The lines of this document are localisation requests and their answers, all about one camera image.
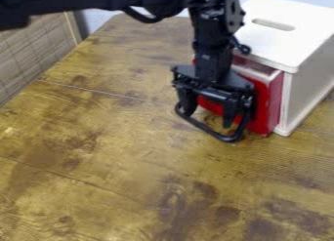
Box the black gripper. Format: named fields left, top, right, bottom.
left=171, top=65, right=254, bottom=128

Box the black metal drawer handle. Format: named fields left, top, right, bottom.
left=174, top=101, right=253, bottom=143

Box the red wooden drawer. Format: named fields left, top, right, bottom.
left=192, top=53, right=286, bottom=138

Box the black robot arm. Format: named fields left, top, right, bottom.
left=0, top=0, right=254, bottom=127

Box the white wooden drawer box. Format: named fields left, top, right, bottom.
left=237, top=0, right=334, bottom=137

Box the bamboo blind panel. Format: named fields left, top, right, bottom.
left=0, top=13, right=83, bottom=106

